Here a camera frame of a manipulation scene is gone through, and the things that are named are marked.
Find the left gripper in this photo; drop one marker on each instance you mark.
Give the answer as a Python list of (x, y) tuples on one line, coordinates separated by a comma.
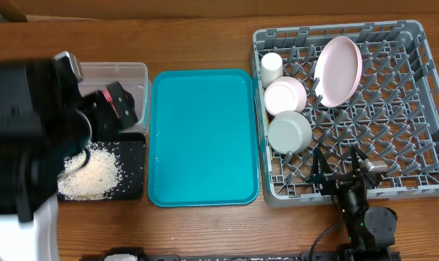
[(107, 119)]

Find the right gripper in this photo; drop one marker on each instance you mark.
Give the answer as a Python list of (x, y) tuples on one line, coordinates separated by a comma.
[(335, 180)]

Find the grey bowl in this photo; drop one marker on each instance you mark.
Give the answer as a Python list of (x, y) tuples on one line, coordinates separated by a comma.
[(289, 132)]

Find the pile of rice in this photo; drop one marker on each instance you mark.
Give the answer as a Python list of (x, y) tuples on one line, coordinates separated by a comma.
[(92, 174)]

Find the pink small bowl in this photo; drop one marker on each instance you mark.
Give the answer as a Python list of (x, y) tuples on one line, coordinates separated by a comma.
[(285, 94)]

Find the pink plate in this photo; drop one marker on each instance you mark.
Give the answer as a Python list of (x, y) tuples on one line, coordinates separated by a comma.
[(338, 70)]

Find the cream paper cup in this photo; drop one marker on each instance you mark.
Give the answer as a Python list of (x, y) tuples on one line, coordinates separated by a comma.
[(271, 68)]

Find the red snack wrapper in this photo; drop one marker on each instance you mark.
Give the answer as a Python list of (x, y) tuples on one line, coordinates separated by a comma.
[(109, 100)]

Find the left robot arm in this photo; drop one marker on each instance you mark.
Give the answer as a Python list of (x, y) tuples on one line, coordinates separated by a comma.
[(43, 120)]

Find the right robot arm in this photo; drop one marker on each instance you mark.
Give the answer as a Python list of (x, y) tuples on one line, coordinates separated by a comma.
[(371, 230)]

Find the grey dishwasher rack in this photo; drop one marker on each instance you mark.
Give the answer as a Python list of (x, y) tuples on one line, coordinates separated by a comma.
[(393, 114)]

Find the clear plastic bin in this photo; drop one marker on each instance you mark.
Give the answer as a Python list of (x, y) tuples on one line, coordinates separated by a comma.
[(132, 76)]

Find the black plastic tray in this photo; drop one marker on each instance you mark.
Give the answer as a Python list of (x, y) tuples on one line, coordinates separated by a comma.
[(133, 149)]

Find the teal serving tray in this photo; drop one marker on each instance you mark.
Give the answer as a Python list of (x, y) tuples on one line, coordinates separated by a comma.
[(203, 143)]

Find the cardboard backdrop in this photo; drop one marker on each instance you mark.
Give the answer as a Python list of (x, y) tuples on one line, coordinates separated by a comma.
[(20, 10)]

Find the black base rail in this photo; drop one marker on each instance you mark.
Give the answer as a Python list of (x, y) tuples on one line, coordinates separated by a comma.
[(137, 253)]

